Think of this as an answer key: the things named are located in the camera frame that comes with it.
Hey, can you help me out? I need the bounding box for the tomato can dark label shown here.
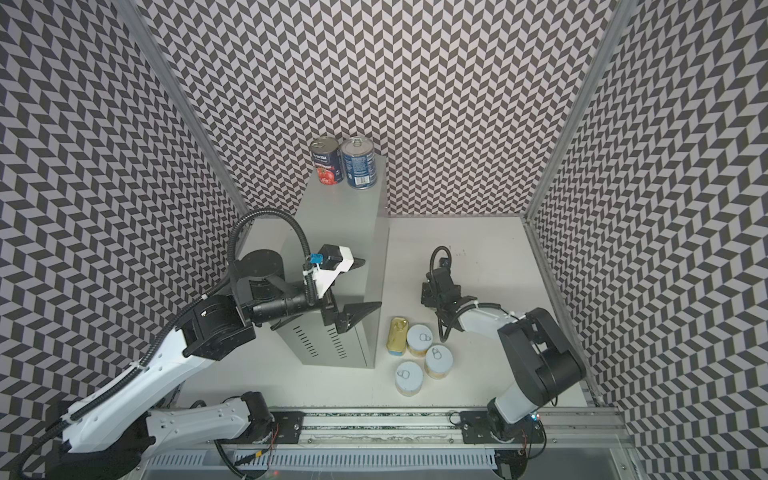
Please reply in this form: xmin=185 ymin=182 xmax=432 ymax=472
xmin=309 ymin=136 xmax=344 ymax=185

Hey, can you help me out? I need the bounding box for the blue label tin can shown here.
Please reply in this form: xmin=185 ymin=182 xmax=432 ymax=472
xmin=340 ymin=136 xmax=377 ymax=190

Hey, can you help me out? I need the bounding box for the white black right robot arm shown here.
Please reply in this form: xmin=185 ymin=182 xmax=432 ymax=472
xmin=421 ymin=267 xmax=587 ymax=442

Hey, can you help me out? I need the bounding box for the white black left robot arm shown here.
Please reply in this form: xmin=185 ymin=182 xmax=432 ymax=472
xmin=45 ymin=244 xmax=381 ymax=479

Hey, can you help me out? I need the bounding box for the white lid can rear left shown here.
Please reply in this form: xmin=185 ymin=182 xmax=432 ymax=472
xmin=406 ymin=324 xmax=434 ymax=358

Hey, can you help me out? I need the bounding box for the white lid can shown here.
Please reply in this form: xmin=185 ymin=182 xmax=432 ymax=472
xmin=394 ymin=361 xmax=424 ymax=397
xmin=406 ymin=324 xmax=434 ymax=358
xmin=425 ymin=345 xmax=454 ymax=380

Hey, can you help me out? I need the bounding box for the grey metal cabinet box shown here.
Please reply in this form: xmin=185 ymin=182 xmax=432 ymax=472
xmin=276 ymin=155 xmax=388 ymax=369

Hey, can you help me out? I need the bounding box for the gold rectangular sardine tin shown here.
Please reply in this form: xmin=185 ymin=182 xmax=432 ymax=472
xmin=386 ymin=317 xmax=409 ymax=356

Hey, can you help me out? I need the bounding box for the white lid can middle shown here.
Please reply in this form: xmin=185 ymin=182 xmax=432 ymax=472
xmin=425 ymin=345 xmax=454 ymax=380

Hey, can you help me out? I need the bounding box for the white lid can front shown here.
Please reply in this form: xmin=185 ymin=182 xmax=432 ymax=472
xmin=394 ymin=361 xmax=424 ymax=397

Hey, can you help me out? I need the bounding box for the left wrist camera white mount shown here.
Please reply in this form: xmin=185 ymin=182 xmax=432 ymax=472
xmin=303 ymin=244 xmax=354 ymax=300

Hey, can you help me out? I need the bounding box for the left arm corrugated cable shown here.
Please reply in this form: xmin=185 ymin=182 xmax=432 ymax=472
xmin=14 ymin=207 xmax=313 ymax=480

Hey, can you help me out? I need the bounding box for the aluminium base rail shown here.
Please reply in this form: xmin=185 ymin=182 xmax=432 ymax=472
xmin=130 ymin=407 xmax=646 ymax=479

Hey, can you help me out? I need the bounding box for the left aluminium corner post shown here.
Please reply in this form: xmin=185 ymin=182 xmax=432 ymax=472
xmin=112 ymin=0 xmax=249 ymax=214

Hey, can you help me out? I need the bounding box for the aluminium corner post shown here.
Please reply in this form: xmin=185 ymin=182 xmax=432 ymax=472
xmin=112 ymin=0 xmax=249 ymax=214
xmin=524 ymin=0 xmax=638 ymax=223

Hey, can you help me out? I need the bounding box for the right aluminium corner post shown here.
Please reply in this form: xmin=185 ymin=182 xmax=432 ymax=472
xmin=524 ymin=0 xmax=638 ymax=223

